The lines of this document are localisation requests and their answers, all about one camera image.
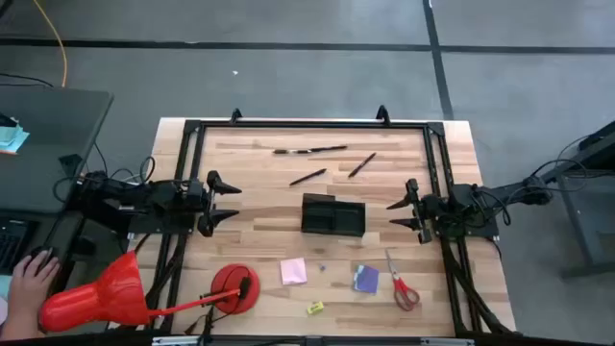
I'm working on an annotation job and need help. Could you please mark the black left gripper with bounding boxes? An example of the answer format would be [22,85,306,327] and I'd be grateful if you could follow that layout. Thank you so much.
[184,170,243,238]

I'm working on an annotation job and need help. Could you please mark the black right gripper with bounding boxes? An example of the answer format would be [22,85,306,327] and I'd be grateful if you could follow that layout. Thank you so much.
[386,178,451,245]

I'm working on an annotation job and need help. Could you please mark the red-handled scissors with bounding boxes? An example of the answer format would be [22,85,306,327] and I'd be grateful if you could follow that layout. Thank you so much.
[383,248,421,312]

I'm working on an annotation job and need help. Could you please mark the purple sticky note pad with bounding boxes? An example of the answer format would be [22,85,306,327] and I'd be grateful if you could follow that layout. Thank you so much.
[353,263,381,295]

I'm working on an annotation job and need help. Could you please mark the pink sticky note pad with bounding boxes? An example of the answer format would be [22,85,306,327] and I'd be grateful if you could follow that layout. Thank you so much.
[280,257,308,286]

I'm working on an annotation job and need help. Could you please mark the person's forearm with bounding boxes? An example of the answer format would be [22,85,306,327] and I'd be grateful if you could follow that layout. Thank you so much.
[0,297,44,341]

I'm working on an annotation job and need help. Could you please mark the black mesh desk organizer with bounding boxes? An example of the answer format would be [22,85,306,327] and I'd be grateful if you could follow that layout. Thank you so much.
[301,192,367,238]

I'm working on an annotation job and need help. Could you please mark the black office desk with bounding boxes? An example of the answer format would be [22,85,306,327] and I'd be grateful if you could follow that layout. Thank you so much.
[0,86,115,215]

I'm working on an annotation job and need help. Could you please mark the red desk lamp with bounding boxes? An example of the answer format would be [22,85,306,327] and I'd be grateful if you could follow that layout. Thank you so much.
[37,249,261,334]

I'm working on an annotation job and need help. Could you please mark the grey metal table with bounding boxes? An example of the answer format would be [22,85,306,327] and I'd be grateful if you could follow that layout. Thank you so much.
[528,119,615,280]

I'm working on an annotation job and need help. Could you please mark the black computer mouse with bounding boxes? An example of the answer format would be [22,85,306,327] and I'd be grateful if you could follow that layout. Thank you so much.
[28,244,57,270]

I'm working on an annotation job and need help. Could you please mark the person's hand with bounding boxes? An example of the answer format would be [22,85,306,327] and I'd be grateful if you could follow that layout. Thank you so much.
[7,247,62,309]

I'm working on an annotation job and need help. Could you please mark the black computer keyboard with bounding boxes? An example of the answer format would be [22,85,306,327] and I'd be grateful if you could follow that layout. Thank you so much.
[0,218,30,275]

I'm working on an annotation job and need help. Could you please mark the teal paper stack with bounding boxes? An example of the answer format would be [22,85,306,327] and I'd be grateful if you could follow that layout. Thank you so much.
[0,117,31,156]

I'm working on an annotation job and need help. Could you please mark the black aluminium table frame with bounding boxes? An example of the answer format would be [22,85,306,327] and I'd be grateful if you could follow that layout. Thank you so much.
[127,106,518,337]

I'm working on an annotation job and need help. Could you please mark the black lamp cord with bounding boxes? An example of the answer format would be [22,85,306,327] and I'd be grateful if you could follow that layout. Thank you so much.
[184,266,251,337]

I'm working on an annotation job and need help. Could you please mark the yellow cable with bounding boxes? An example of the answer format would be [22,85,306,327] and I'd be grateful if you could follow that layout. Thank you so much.
[32,0,68,88]

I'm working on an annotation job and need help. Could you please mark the black floor cable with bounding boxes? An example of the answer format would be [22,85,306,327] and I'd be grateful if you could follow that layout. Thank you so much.
[0,71,55,90]

